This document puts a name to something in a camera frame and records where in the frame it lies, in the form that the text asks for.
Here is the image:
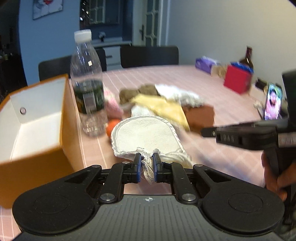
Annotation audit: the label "brown shaped sponge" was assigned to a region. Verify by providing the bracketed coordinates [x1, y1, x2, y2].
[182, 105, 215, 134]

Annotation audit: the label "white oval bath mitt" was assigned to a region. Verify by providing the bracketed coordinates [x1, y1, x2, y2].
[111, 115, 193, 184]

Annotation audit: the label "white ruffled cloth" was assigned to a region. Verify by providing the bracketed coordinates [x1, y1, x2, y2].
[155, 84, 204, 108]

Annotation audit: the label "orange red crochet toy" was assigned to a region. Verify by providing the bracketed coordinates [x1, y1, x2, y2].
[105, 119, 121, 138]

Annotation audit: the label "yellow microfiber cloth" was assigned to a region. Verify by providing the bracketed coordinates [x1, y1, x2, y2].
[129, 94, 190, 131]

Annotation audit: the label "white packaged cloth bundle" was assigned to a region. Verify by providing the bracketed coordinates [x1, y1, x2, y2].
[130, 105, 155, 117]

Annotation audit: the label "pink white crochet toy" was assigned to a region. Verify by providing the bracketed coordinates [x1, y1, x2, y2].
[104, 87, 123, 119]

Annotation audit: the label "person's right hand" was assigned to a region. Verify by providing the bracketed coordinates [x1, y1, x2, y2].
[261, 152, 287, 201]

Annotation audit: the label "smartphone with lit screen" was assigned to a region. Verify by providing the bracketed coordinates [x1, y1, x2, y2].
[263, 83, 282, 121]

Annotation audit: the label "red gift bag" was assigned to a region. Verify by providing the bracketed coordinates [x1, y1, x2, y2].
[224, 62, 254, 94]

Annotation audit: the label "purple tissue pack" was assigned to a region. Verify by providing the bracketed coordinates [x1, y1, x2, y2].
[195, 56, 221, 74]

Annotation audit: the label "brown fuzzy slippers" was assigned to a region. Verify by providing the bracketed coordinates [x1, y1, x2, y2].
[119, 84, 159, 104]

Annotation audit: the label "dark brown glass bottle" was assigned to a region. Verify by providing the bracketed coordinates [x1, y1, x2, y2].
[239, 46, 254, 69]

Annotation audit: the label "orange cardboard box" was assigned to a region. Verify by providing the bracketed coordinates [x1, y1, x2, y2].
[1, 75, 84, 208]

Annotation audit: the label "black chair right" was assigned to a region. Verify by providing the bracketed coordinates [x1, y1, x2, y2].
[120, 46, 179, 68]

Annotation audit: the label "black chair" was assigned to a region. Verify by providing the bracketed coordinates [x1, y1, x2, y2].
[38, 48, 107, 82]
[120, 46, 179, 68]

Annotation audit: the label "clear plastic water bottle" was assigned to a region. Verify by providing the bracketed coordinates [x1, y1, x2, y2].
[70, 30, 107, 137]

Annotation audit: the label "white cabinet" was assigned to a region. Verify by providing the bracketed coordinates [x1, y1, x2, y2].
[92, 40, 132, 71]

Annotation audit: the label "white glass panel door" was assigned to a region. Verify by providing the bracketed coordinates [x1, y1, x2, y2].
[132, 0, 171, 47]

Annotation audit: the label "black chair left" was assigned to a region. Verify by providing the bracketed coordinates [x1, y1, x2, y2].
[38, 48, 107, 82]

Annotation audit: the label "wine glass wall painting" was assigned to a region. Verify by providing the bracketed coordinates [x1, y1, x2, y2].
[32, 0, 63, 20]

